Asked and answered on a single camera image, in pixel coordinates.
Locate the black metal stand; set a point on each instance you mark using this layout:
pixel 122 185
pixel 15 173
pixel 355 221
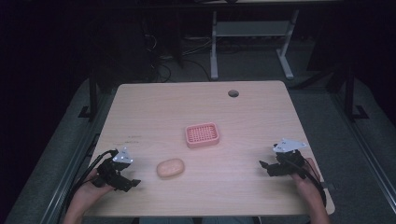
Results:
pixel 350 93
pixel 92 93

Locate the peach oval soap bar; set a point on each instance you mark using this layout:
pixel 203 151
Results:
pixel 170 168

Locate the pink perforated soap dish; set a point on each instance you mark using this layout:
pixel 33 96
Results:
pixel 202 135

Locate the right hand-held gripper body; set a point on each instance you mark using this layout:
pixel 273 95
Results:
pixel 288 160

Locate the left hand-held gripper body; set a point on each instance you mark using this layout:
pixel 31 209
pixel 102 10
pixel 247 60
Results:
pixel 109 172

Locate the person's right hand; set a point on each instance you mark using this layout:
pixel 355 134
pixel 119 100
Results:
pixel 306 183

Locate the white metal desk frame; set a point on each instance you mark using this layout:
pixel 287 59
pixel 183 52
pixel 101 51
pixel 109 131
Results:
pixel 249 28

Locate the person's left hand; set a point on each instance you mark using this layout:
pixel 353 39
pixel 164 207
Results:
pixel 92 192

